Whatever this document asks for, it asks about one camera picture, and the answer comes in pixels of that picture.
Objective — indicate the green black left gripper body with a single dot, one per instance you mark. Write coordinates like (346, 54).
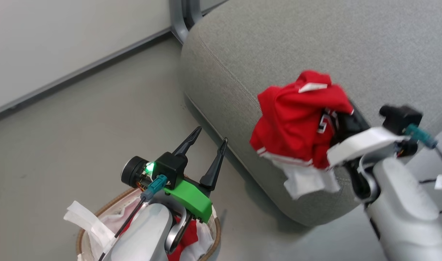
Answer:
(190, 197)

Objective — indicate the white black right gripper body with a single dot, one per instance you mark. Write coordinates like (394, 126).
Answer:
(362, 145)

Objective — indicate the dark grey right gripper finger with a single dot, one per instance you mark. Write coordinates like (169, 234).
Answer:
(346, 125)

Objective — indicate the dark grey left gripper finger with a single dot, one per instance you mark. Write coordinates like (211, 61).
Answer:
(214, 169)
(189, 142)

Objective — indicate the red white sports jersey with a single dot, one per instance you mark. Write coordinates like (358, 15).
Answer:
(293, 123)

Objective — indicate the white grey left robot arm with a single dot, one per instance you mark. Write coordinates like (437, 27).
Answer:
(144, 235)

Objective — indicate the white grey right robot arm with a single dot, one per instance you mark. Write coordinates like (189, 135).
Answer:
(405, 214)

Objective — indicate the red white garment in basket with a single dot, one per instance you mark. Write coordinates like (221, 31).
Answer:
(186, 237)

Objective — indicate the round woven laundry basket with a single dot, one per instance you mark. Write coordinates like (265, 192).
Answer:
(213, 235)

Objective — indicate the grey fabric sofa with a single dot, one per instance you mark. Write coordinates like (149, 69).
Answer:
(315, 43)

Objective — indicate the grey metal furniture leg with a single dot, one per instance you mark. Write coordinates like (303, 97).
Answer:
(181, 18)

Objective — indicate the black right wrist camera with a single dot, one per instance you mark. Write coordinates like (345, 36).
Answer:
(402, 116)

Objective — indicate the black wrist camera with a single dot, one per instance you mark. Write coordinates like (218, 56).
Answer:
(402, 116)
(133, 172)

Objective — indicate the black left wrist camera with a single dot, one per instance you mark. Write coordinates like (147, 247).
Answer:
(133, 172)

